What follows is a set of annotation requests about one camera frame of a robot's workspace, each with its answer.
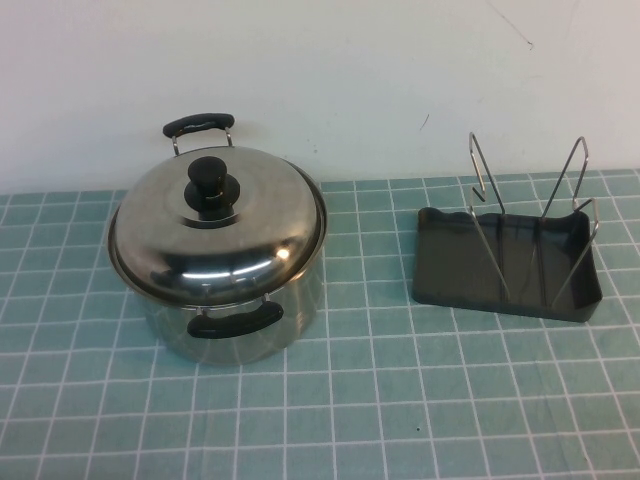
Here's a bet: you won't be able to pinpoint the stainless steel lid black knob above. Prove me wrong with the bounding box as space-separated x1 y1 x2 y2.
108 144 329 307

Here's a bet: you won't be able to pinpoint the wire lid rack black tray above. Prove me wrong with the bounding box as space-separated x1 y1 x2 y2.
410 131 603 326

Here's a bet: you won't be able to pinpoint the green white grid tablecloth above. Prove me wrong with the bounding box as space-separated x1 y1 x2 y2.
0 168 640 480

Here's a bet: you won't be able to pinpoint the stainless steel pot black handles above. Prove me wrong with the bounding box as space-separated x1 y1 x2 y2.
107 112 331 366

